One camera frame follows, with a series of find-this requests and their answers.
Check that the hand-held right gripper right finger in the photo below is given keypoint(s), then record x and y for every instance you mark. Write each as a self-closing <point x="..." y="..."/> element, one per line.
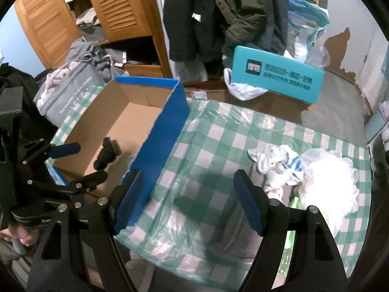
<point x="247" y="200"/>

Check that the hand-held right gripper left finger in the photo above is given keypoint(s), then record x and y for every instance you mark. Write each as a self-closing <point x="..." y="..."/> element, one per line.
<point x="130" y="200"/>

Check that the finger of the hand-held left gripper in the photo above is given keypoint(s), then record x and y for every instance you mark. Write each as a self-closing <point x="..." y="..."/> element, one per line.
<point x="65" y="150"/>
<point x="91" y="178"/>

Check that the green scouring pad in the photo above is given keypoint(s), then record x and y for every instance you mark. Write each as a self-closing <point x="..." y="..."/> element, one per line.
<point x="292" y="203"/>

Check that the white blue printed plastic bag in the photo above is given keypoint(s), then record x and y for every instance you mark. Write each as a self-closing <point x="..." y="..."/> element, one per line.
<point x="273" y="161"/>

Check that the blue cardboard box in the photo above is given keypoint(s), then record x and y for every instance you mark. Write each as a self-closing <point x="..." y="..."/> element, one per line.
<point x="133" y="115"/>

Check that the person's left hand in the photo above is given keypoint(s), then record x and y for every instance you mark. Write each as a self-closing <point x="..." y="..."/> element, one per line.
<point x="18" y="234"/>

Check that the small black object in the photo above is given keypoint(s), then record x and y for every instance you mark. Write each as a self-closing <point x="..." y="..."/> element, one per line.
<point x="106" y="155"/>

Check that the grey clothes pile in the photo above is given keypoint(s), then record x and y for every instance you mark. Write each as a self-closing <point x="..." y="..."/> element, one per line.
<point x="70" y="94"/>

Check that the green white checked tablecloth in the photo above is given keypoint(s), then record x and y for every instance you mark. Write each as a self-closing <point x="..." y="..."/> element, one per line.
<point x="212" y="133"/>

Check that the white fluffy bath sponge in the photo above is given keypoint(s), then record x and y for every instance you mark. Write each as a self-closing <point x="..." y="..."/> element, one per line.
<point x="331" y="179"/>

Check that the black garment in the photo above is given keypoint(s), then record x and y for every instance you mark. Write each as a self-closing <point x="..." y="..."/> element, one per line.
<point x="18" y="76"/>

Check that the large brown cardboard box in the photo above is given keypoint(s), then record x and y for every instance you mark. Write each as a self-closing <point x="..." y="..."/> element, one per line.
<point x="273" y="106"/>

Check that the grey clothing pile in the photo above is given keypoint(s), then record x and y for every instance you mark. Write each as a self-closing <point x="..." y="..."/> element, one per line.
<point x="91" y="54"/>

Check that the small labelled cardboard box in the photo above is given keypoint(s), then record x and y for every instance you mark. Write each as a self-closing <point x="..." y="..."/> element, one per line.
<point x="203" y="92"/>

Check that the wooden louvered wardrobe door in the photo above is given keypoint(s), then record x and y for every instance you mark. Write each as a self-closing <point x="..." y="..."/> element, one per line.
<point x="45" y="27"/>
<point x="121" y="6"/>

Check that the teal printed box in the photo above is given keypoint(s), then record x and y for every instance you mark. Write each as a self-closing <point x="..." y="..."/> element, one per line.
<point x="273" y="73"/>

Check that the black hanging jacket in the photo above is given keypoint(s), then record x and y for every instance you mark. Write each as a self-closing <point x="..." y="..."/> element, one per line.
<point x="182" y="21"/>

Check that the olive hanging jacket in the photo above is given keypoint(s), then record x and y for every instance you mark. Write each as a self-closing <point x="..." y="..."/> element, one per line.
<point x="243" y="12"/>

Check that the dark blue hanging jacket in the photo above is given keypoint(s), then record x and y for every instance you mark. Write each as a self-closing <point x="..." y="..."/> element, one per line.
<point x="279" y="12"/>

